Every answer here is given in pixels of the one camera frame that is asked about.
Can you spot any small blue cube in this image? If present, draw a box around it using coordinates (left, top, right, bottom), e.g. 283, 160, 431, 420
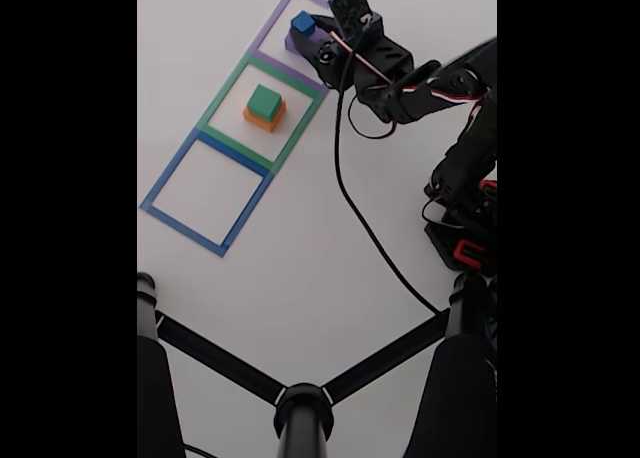
290, 10, 316, 35

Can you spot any green cube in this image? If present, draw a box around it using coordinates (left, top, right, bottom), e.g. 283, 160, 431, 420
247, 83, 282, 120

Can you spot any orange block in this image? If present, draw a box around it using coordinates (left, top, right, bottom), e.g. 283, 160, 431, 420
243, 100, 287, 133

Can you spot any red table clamp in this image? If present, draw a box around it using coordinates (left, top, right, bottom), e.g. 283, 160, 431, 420
453, 240, 489, 269

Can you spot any purple square frame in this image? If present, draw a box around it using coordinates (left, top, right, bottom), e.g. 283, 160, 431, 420
248, 0, 351, 93

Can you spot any white red servo wire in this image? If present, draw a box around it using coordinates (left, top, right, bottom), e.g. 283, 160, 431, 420
329, 15, 486, 140

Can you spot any thick black camera cable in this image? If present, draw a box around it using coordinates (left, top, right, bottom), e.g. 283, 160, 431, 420
333, 52, 444, 315

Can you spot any green square frame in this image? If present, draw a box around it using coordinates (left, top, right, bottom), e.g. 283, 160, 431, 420
195, 52, 322, 174

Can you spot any blue square frame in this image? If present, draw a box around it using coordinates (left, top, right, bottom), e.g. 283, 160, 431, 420
139, 127, 275, 258

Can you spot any black camera tripod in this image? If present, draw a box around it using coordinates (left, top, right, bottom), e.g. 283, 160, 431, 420
137, 272, 498, 458

